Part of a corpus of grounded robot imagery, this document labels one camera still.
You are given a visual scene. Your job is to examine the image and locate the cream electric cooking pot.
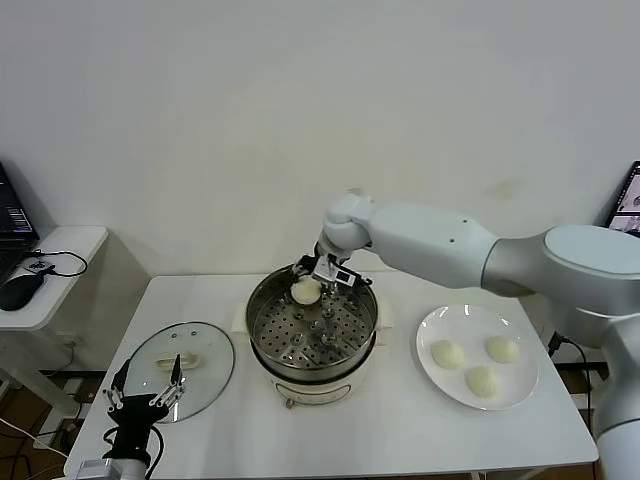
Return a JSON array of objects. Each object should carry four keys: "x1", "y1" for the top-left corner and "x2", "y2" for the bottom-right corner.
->
[{"x1": 230, "y1": 298, "x2": 395, "y2": 410}]

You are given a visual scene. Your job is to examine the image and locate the round glass pot lid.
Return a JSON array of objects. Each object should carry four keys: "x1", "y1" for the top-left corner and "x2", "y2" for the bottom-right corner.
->
[{"x1": 121, "y1": 321, "x2": 237, "y2": 425}]

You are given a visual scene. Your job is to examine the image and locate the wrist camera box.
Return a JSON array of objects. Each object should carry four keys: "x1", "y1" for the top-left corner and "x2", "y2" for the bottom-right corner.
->
[
  {"x1": 310, "y1": 253, "x2": 364, "y2": 290},
  {"x1": 77, "y1": 457, "x2": 124, "y2": 480}
]

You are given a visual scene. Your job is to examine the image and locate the white round plate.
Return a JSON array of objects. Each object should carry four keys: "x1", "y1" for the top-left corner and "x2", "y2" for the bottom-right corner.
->
[{"x1": 415, "y1": 304, "x2": 540, "y2": 412}]

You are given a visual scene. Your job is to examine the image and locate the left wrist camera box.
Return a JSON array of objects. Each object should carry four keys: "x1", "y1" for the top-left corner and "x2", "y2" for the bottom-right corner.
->
[{"x1": 77, "y1": 457, "x2": 124, "y2": 480}]

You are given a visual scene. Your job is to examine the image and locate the white steamed baozi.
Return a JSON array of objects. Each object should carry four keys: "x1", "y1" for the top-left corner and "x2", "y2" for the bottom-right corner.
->
[
  {"x1": 430, "y1": 339, "x2": 466, "y2": 371},
  {"x1": 464, "y1": 365, "x2": 502, "y2": 400},
  {"x1": 484, "y1": 335, "x2": 521, "y2": 365},
  {"x1": 290, "y1": 279, "x2": 322, "y2": 305}
]

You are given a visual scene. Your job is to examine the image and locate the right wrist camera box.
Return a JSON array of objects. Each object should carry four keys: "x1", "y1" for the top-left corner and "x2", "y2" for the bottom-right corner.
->
[{"x1": 310, "y1": 253, "x2": 364, "y2": 290}]

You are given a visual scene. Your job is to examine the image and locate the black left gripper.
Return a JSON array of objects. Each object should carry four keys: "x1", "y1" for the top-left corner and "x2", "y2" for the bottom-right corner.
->
[{"x1": 102, "y1": 353, "x2": 187, "y2": 460}]

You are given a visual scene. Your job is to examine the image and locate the black computer mouse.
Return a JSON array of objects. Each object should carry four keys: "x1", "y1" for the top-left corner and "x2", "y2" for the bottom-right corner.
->
[{"x1": 0, "y1": 273, "x2": 45, "y2": 312}]

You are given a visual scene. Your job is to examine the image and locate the white side table rounded corners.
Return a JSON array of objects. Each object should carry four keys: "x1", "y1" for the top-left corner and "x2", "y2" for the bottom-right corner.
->
[{"x1": 0, "y1": 226, "x2": 110, "y2": 421}]

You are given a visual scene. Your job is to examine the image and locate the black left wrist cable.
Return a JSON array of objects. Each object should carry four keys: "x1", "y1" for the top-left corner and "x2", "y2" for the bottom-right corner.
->
[{"x1": 102, "y1": 424, "x2": 167, "y2": 476}]

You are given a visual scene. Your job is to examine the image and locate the grey laptop with light screen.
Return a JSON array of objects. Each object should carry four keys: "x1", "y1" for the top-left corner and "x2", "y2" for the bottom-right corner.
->
[{"x1": 604, "y1": 160, "x2": 640, "y2": 236}]

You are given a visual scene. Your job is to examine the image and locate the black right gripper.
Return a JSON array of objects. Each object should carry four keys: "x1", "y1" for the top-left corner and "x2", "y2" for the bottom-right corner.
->
[{"x1": 291, "y1": 252, "x2": 344, "y2": 304}]

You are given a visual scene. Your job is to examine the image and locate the stainless steel steamer basket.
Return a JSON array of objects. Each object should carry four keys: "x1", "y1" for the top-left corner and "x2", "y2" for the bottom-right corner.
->
[{"x1": 245, "y1": 260, "x2": 380, "y2": 380}]

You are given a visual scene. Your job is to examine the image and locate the white floor cable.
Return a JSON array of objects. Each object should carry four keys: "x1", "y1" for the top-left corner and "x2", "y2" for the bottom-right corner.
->
[{"x1": 0, "y1": 417, "x2": 69, "y2": 459}]

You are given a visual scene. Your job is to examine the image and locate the black laptop with dark screen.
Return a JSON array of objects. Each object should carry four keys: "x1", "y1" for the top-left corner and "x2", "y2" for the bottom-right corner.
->
[{"x1": 0, "y1": 159, "x2": 41, "y2": 287}]

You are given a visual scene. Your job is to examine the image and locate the black cable with adapter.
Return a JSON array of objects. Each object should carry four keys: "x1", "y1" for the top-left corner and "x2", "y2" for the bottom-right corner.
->
[{"x1": 547, "y1": 332, "x2": 599, "y2": 441}]

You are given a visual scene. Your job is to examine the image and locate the small device with QR code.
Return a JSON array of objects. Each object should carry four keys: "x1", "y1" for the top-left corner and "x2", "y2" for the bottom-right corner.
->
[{"x1": 22, "y1": 257, "x2": 55, "y2": 277}]

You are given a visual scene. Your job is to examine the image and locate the thin black looped cable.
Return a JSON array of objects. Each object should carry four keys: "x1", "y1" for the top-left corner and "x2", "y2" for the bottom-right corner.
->
[{"x1": 29, "y1": 248, "x2": 89, "y2": 279}]

